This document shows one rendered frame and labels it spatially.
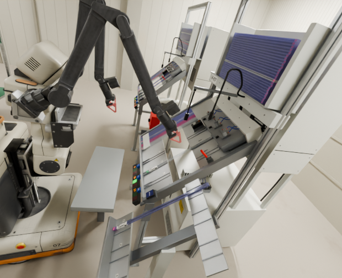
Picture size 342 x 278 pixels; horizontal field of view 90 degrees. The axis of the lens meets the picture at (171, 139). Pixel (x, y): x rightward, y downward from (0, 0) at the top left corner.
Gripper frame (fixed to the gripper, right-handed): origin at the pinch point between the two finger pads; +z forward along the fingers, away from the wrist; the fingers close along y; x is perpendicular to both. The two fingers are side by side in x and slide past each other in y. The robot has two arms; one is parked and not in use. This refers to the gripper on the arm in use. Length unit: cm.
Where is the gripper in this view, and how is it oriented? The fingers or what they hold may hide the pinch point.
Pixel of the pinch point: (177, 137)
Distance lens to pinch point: 102.5
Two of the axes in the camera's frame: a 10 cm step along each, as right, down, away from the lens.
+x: -8.4, 5.1, 1.8
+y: -1.6, -5.6, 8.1
